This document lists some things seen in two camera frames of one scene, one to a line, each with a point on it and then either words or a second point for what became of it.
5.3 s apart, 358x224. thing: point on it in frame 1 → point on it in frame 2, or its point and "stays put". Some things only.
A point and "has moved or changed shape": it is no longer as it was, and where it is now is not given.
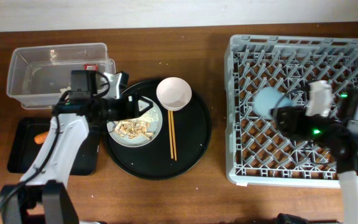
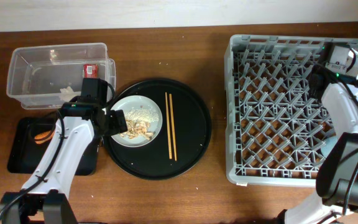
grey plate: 138,131 stays put
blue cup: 268,98 → 329,145
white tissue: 63,90 has moved or changed shape
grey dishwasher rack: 257,152 stays put
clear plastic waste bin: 39,76 stays put
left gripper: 131,112 → 117,122
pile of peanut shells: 133,129 stays put
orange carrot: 40,138 stays put
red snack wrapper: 91,66 has moved or changed shape
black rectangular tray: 22,149 stays put
